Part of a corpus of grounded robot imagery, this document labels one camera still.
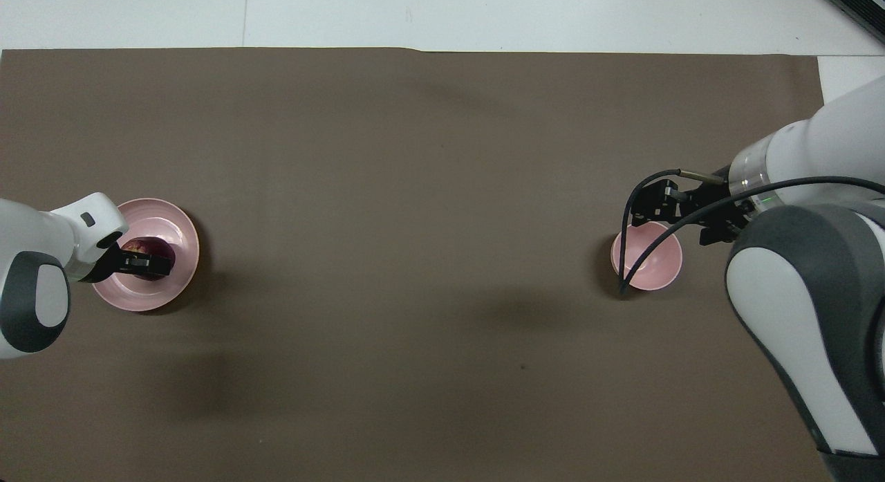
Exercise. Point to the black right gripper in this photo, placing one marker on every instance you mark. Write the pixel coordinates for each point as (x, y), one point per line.
(719, 202)

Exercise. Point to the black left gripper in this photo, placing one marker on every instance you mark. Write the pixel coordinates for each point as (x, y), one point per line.
(109, 264)

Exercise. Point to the dark red apple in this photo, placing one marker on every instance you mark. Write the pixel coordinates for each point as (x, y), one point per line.
(148, 247)

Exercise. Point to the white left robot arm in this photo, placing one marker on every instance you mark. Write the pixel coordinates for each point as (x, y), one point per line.
(34, 261)

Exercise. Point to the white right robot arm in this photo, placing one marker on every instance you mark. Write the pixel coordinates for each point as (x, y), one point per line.
(795, 316)

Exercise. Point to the pink plate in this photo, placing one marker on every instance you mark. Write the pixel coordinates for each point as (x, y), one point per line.
(176, 226)

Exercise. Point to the pink bowl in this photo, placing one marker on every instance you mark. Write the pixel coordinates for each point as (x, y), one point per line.
(653, 267)

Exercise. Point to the brown table mat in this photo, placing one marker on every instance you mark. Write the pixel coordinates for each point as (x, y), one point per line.
(415, 261)

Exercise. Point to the dark ribbed device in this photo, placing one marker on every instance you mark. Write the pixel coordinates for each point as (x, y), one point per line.
(861, 1)

